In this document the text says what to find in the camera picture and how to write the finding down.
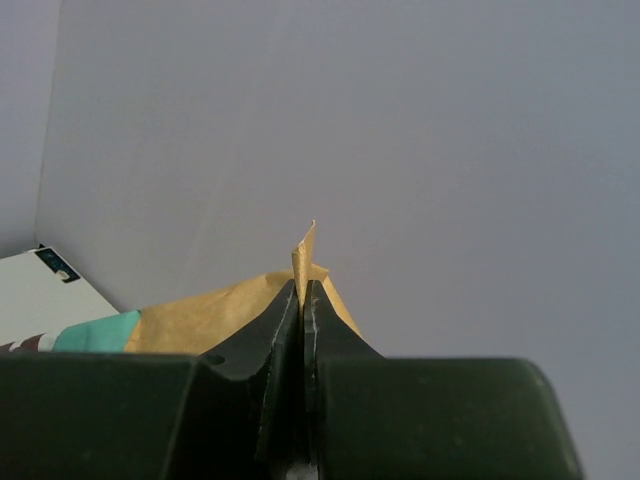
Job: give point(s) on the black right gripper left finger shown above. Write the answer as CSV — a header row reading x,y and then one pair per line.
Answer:
x,y
224,414

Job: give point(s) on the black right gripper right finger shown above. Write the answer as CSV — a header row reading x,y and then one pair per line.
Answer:
x,y
373,417

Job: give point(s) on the large brown chips bag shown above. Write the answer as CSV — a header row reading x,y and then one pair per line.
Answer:
x,y
195,324

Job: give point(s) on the left blue table label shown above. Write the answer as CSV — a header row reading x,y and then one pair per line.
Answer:
x,y
60,268

